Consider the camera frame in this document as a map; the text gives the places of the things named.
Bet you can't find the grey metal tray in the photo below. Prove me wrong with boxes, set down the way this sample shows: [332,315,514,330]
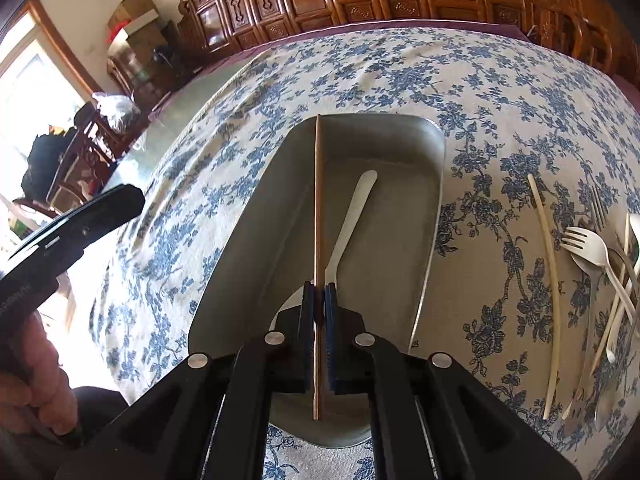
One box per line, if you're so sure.
[187,112,447,448]

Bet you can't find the brown wooden chopstick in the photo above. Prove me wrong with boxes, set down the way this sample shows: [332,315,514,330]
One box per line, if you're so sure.
[312,114,324,421]

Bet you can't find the person's left hand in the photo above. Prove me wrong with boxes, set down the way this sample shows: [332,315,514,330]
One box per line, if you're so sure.
[0,310,81,437]

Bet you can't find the white flat box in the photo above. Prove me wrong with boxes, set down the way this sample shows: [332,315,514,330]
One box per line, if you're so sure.
[106,10,162,43]

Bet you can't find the black clothes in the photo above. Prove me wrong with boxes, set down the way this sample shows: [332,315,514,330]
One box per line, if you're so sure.
[21,131,78,202]

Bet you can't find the clear plastic bag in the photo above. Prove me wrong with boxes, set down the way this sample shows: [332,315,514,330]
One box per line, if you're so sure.
[92,92,142,132]

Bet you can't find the purple cloth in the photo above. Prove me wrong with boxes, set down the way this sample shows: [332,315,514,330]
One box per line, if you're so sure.
[150,19,640,116]

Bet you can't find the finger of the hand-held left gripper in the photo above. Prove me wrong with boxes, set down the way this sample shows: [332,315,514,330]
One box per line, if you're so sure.
[30,184,146,266]

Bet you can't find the blue floral tablecloth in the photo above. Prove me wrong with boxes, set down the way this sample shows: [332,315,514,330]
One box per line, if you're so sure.
[90,27,640,480]

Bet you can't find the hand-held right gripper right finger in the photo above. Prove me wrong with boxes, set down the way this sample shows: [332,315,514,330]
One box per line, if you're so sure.
[324,282,583,480]

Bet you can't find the cream chopstick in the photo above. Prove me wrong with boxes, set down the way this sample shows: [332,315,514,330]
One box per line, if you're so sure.
[562,214,632,420]
[527,174,562,421]

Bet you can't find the wooden framed window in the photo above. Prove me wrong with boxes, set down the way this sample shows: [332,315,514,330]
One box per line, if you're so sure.
[0,0,103,221]

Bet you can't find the dark wooden chair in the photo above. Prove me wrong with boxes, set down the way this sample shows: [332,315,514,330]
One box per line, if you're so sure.
[75,101,133,166]
[15,150,117,221]

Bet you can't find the carved wooden armchair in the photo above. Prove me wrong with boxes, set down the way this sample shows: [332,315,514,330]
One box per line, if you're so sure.
[520,0,640,80]

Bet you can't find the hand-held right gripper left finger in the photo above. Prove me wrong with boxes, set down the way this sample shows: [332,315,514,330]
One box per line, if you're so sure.
[54,282,317,480]

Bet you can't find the brown cardboard box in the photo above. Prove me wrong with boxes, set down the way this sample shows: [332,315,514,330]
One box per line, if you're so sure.
[127,26,168,63]
[107,0,158,28]

